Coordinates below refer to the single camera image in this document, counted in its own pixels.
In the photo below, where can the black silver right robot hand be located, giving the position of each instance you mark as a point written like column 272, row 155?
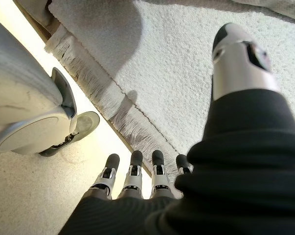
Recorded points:
column 235, row 183

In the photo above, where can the white textured fringed throw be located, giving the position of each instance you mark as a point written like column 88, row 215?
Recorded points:
column 166, row 73

